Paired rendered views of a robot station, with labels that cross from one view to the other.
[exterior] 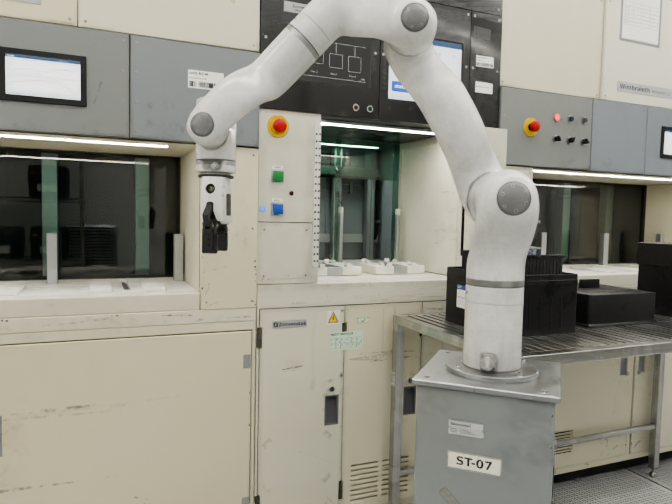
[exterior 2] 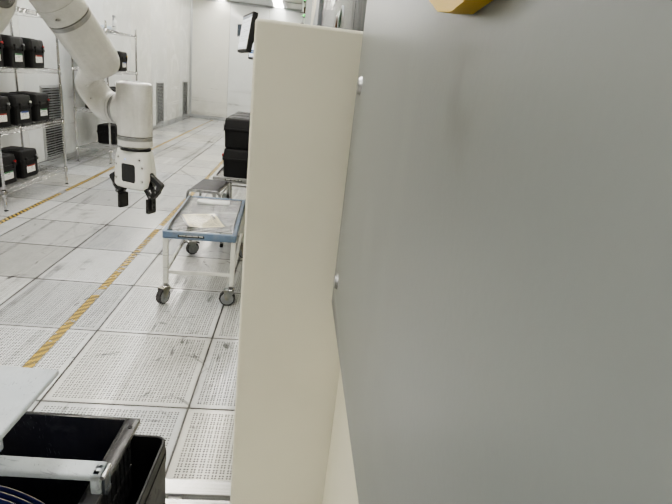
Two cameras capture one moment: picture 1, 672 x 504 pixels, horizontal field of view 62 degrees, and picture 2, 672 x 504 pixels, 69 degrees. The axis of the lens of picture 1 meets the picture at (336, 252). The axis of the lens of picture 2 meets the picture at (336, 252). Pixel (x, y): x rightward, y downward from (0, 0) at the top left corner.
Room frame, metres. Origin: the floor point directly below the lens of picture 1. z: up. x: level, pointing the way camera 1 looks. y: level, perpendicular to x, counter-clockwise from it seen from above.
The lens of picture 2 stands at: (2.10, -0.78, 1.38)
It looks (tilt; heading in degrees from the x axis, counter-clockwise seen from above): 19 degrees down; 107
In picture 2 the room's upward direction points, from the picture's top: 7 degrees clockwise
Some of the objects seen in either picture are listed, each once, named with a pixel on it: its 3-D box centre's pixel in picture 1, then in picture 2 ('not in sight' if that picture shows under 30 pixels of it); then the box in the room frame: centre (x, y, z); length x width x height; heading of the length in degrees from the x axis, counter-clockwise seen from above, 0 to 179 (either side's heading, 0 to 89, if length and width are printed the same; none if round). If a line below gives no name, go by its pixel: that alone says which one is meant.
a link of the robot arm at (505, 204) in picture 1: (500, 228); not in sight; (1.16, -0.34, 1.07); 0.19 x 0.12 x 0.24; 178
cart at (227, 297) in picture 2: not in sight; (211, 244); (0.35, 1.98, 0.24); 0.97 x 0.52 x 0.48; 116
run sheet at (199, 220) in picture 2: not in sight; (202, 219); (0.40, 1.80, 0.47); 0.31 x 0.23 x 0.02; 135
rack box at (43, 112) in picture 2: not in sight; (30, 105); (-2.44, 3.05, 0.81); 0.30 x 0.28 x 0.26; 114
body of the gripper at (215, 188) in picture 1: (215, 197); (136, 166); (1.21, 0.26, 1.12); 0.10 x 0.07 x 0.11; 178
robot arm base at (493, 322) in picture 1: (492, 327); not in sight; (1.19, -0.34, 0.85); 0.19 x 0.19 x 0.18
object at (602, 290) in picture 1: (588, 298); not in sight; (1.88, -0.85, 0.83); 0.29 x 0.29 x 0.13; 22
